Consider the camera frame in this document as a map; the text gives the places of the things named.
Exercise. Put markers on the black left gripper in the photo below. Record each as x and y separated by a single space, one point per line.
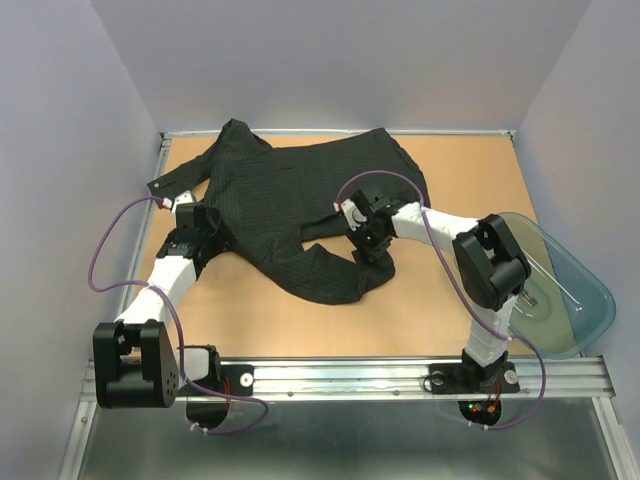
218 245

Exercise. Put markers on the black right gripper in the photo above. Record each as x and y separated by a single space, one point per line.
371 252

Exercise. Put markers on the black pinstriped long sleeve shirt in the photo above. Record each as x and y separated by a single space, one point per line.
279 203

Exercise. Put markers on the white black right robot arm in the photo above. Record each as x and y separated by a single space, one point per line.
488 273

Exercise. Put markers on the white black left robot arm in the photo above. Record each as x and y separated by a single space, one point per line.
135 364

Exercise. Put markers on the translucent blue plastic bin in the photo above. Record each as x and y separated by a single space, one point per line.
564 308

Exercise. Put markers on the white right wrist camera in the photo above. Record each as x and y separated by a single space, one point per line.
351 213

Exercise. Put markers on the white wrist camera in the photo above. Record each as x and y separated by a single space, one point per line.
351 213
186 197

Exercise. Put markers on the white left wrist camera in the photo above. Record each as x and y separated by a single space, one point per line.
186 197

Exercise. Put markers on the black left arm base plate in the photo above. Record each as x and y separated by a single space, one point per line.
234 379

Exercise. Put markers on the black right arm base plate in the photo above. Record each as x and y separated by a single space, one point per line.
463 379

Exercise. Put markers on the aluminium table frame rail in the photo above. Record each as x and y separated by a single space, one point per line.
346 401

